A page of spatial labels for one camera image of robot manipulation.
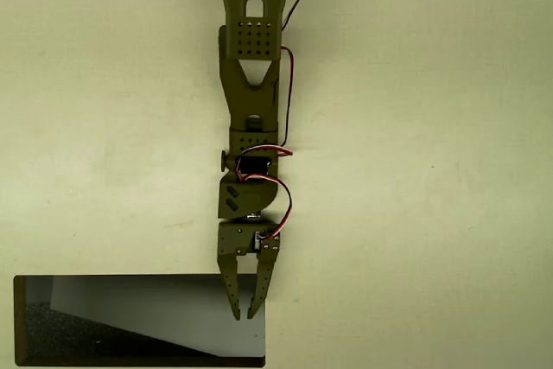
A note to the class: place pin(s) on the dark rectangular bin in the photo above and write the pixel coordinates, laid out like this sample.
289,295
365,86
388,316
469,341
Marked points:
142,321

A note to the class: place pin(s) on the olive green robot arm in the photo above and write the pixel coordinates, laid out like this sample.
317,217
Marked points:
250,97

